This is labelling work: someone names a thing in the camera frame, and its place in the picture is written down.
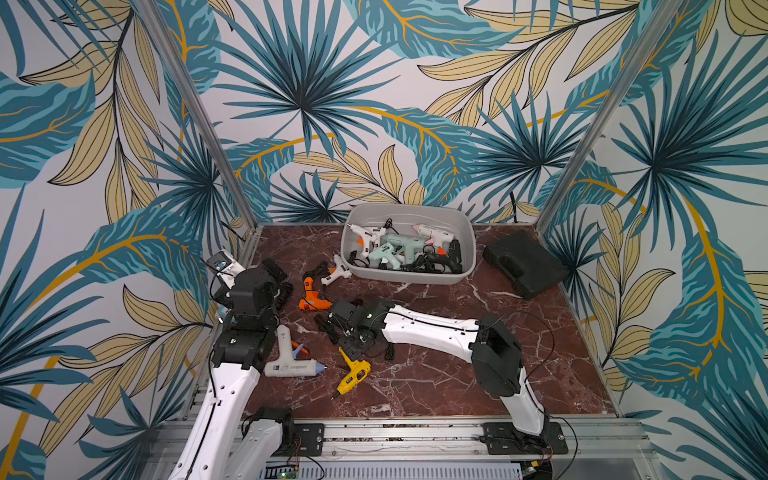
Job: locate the small mint glue gun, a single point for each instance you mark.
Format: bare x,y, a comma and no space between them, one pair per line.
387,254

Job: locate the grey plastic storage box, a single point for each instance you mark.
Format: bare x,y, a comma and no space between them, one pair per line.
430,266

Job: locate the white pink glue gun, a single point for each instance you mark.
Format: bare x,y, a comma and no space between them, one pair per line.
437,236

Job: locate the black tool case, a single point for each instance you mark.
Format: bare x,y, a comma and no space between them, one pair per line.
530,267

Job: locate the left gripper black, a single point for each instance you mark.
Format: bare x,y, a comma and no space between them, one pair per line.
276,271

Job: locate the large white blue glue gun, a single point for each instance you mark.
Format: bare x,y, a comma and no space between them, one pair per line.
287,365

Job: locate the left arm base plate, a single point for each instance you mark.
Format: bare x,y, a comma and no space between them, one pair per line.
304,439

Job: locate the small white orange glue gun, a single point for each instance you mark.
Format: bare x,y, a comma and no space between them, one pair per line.
369,237

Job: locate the large mint glue gun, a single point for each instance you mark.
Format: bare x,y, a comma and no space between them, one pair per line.
407,246

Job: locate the yellow black glue gun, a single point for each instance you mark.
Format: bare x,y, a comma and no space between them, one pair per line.
358,372

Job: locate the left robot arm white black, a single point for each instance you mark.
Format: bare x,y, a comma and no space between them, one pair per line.
252,297

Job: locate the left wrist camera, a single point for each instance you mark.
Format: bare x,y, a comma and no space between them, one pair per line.
223,263

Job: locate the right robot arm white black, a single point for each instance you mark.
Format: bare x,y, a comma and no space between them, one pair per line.
485,343

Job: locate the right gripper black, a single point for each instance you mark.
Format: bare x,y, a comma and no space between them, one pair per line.
342,316

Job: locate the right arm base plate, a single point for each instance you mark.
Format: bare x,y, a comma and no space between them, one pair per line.
502,438

